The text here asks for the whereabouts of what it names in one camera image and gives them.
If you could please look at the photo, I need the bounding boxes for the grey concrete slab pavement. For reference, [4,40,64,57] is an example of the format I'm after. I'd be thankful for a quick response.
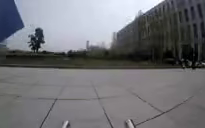
[0,65,205,128]

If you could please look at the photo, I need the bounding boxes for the grass strip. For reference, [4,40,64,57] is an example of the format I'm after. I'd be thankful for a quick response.
[0,53,184,70]

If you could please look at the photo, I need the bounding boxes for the robot's own part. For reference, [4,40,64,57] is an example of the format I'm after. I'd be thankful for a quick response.
[124,118,136,128]
[61,120,71,128]

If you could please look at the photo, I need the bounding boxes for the dark tree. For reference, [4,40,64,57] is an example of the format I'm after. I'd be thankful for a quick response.
[27,27,46,54]

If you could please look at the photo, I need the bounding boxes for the large grey building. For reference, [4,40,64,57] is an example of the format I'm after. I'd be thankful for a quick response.
[111,0,205,64]

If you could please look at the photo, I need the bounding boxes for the parked vehicles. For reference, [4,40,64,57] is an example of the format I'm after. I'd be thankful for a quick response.
[175,58,205,70]

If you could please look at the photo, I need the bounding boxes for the blue building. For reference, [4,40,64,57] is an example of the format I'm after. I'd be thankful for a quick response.
[0,0,25,49]

